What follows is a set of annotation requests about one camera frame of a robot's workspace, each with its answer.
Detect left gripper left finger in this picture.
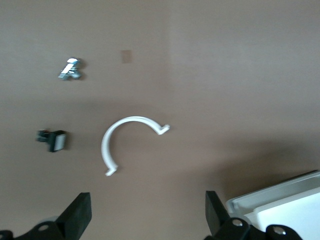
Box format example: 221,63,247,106
14,191,93,240

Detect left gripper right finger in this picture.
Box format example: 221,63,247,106
205,190,253,240

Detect white curved plastic clip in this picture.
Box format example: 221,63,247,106
100,115,171,177

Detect small blue metal component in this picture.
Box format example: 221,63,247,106
57,57,85,82

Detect black square white-faced switch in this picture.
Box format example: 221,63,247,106
36,128,69,153

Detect white plastic drawer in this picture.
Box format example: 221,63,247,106
243,186,320,240

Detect white drawer cabinet housing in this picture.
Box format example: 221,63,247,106
226,169,320,240

